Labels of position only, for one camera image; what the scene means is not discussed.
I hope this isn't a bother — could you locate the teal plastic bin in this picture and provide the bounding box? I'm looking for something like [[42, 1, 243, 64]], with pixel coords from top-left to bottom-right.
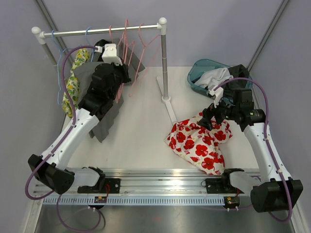
[[187, 59, 253, 103]]

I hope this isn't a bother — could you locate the metal clothes rack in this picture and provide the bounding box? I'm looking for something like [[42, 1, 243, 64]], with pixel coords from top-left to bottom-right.
[[32, 17, 177, 124]]

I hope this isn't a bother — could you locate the red floral white garment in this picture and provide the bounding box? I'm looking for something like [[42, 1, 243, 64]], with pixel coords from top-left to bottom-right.
[[165, 112, 233, 175]]

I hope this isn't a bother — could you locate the slotted cable duct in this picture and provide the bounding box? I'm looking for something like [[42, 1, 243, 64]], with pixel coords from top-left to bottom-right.
[[43, 195, 225, 206]]

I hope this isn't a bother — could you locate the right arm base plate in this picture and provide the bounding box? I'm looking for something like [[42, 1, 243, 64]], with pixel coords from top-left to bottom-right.
[[205, 178, 242, 194]]

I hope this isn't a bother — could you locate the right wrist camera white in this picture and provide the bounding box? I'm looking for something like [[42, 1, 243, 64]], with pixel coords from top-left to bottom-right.
[[207, 86, 224, 108]]

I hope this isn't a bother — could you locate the pink hanger of dotted skirt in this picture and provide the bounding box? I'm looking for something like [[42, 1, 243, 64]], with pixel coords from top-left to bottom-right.
[[109, 25, 119, 45]]

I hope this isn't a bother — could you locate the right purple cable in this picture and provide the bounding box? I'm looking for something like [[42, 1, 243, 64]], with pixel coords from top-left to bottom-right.
[[212, 77, 294, 223]]

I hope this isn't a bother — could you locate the grey garment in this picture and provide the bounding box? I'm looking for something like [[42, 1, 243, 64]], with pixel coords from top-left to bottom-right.
[[74, 52, 145, 142]]

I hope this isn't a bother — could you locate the white skirt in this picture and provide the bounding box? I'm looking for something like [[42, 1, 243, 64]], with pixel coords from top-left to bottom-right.
[[194, 67, 233, 90]]

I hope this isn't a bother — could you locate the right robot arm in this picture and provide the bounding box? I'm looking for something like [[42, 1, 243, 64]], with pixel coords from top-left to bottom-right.
[[198, 87, 303, 213]]

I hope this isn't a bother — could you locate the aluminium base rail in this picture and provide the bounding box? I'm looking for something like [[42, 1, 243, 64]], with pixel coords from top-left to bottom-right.
[[31, 167, 294, 195]]

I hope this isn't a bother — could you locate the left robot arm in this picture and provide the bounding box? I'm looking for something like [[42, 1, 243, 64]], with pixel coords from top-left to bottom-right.
[[28, 63, 131, 194]]

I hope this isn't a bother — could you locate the lemon print garment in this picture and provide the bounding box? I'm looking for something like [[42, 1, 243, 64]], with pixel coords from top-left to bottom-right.
[[62, 48, 90, 118]]

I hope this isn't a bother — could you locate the dark dotted skirt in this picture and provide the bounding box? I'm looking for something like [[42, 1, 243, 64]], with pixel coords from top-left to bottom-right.
[[224, 64, 249, 98]]

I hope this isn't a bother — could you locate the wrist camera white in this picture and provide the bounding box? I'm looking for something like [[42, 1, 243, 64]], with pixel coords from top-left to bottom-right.
[[207, 86, 224, 108], [95, 43, 123, 66]]

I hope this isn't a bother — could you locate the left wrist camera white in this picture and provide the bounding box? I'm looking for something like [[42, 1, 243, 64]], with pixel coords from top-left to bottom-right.
[[95, 43, 123, 66]]

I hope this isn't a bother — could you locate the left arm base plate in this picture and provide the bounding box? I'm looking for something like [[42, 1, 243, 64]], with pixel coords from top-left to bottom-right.
[[77, 178, 121, 194]]

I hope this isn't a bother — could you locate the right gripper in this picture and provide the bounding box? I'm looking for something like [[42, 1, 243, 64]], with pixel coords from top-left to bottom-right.
[[198, 94, 240, 131]]

